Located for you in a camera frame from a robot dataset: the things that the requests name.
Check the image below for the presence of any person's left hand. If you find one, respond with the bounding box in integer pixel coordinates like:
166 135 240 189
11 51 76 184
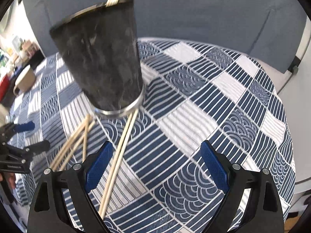
0 172 16 189

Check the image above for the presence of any wooden chopstick on table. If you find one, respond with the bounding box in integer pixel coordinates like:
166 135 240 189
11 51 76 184
99 109 139 219
82 114 90 162
100 109 140 220
50 114 91 169
59 120 95 171

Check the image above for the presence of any blue white patterned tablecloth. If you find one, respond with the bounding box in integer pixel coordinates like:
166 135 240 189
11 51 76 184
10 39 296 232

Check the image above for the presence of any beige ceramic mug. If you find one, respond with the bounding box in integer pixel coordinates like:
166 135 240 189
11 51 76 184
13 65 36 96

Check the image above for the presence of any black steel tumbler cup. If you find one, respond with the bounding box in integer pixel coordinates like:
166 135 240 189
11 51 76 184
50 0 145 119

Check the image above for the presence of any grey sofa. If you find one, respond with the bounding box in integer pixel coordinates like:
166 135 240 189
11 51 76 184
22 0 307 72

